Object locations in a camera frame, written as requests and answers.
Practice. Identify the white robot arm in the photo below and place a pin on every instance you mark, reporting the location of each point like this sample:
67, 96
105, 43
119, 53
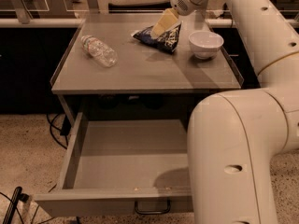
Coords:
233, 135

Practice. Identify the white ceramic bowl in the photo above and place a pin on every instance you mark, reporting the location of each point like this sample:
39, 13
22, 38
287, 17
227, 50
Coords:
205, 44

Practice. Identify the blue chip bag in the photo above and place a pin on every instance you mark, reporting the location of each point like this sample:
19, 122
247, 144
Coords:
166, 42

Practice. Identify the clear plastic water bottle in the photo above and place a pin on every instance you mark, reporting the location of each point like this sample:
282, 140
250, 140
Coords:
100, 51

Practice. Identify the black stand at bottom left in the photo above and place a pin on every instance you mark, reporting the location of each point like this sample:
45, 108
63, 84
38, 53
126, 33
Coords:
17, 196

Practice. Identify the white horizontal rail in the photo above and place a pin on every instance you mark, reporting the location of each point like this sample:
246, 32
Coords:
62, 23

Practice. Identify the black drawer handle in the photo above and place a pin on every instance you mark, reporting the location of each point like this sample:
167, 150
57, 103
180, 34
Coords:
152, 207

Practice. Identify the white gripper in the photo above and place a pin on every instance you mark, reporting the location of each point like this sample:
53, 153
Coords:
180, 0

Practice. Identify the open grey top drawer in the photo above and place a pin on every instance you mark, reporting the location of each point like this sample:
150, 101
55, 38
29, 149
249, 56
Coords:
110, 164

